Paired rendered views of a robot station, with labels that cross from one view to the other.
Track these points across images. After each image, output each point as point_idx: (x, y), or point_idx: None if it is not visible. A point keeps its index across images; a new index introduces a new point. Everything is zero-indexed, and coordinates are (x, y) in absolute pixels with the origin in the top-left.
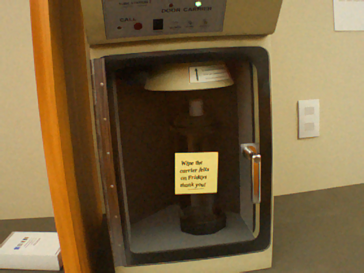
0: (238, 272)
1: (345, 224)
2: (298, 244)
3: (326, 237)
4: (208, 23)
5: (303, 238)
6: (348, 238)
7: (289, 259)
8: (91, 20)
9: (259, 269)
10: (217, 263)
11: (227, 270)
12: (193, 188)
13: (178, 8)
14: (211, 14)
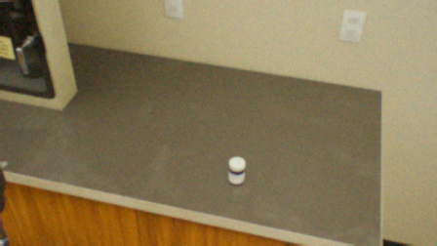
0: (42, 106)
1: (146, 98)
2: (99, 101)
3: (120, 102)
4: None
5: (106, 98)
6: (130, 109)
7: (78, 109)
8: None
9: (55, 108)
10: (29, 98)
11: (36, 103)
12: (2, 54)
13: None
14: None
